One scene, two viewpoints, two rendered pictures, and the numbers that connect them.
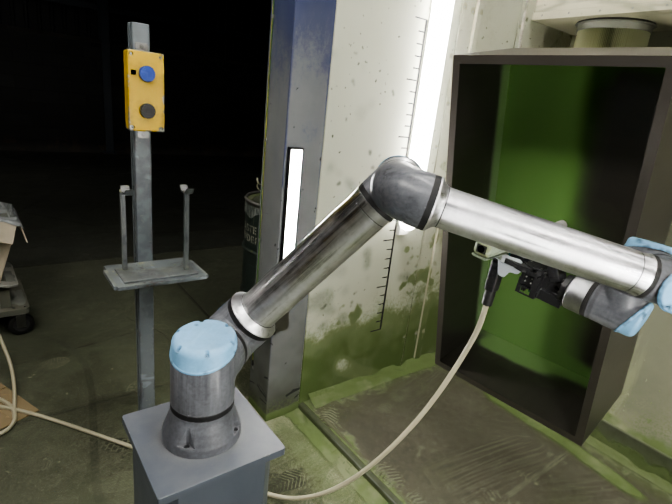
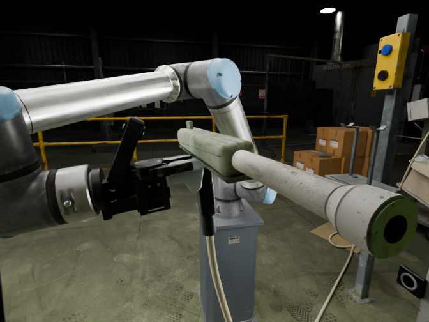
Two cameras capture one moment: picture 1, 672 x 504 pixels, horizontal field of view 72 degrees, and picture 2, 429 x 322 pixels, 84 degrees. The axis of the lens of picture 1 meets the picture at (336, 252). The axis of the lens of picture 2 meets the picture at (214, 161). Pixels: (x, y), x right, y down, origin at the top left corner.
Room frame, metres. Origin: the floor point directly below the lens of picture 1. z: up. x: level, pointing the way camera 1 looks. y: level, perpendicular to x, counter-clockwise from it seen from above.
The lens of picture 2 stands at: (1.43, -0.84, 1.22)
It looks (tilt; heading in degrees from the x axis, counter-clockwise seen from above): 13 degrees down; 116
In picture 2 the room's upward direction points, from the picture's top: straight up
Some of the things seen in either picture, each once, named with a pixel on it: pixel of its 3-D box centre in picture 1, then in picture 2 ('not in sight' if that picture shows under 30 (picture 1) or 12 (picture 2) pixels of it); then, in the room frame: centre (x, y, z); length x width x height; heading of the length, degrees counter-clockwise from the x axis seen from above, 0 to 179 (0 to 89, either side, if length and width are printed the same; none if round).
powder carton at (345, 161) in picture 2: not in sight; (343, 166); (1.65, 3.03, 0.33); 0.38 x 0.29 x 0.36; 48
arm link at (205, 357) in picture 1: (205, 364); (228, 179); (0.96, 0.28, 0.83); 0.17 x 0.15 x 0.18; 172
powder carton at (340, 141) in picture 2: not in sight; (346, 142); (1.63, 3.02, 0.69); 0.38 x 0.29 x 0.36; 40
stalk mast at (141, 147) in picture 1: (143, 251); (380, 175); (1.71, 0.76, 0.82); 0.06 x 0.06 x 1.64; 38
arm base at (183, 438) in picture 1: (202, 414); (226, 202); (0.95, 0.28, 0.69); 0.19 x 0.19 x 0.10
